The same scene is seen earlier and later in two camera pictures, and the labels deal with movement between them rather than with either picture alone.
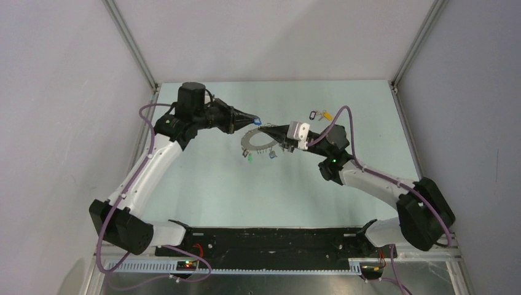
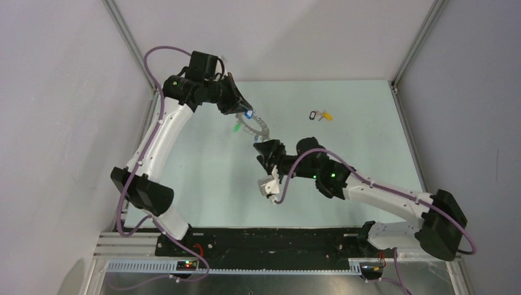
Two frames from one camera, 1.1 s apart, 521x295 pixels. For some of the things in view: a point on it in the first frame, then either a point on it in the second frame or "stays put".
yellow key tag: x=327 y=116 stays put
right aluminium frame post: x=437 y=8 stays put
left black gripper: x=233 y=118 → x=236 y=102
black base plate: x=238 y=244 stays put
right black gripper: x=279 y=133 → x=268 y=149
